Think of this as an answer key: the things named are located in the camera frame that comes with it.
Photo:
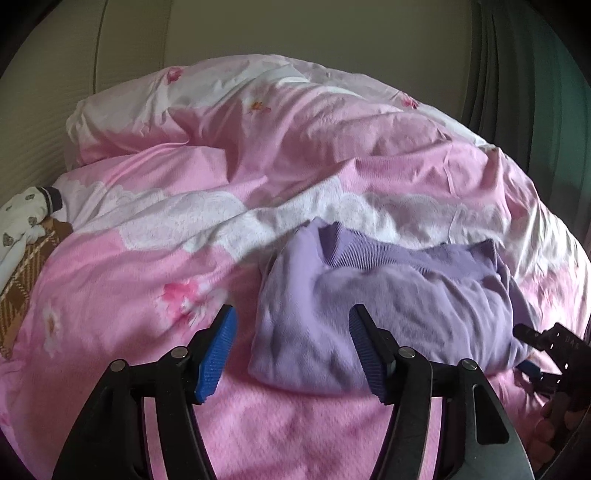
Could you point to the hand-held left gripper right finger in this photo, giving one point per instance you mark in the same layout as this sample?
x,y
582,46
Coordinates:
x,y
367,360

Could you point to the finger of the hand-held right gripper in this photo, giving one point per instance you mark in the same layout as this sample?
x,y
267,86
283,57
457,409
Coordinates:
x,y
531,336
530,369

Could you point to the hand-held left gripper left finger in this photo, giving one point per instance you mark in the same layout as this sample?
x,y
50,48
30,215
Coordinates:
x,y
214,355

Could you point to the purple sweatshirt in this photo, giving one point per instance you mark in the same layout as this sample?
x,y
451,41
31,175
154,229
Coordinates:
x,y
392,286

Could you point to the person's right hand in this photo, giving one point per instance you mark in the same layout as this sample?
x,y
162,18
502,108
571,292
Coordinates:
x,y
549,420

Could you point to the pink floral duvet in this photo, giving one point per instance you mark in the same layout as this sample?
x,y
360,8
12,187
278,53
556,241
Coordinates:
x,y
161,230

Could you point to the brown plaid folded cloth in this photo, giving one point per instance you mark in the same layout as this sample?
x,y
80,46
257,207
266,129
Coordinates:
x,y
27,272

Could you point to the white heart-print garment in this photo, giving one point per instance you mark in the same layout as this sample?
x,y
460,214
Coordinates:
x,y
18,217

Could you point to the dark green curtain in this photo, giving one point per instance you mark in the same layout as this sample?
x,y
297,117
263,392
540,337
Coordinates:
x,y
531,92

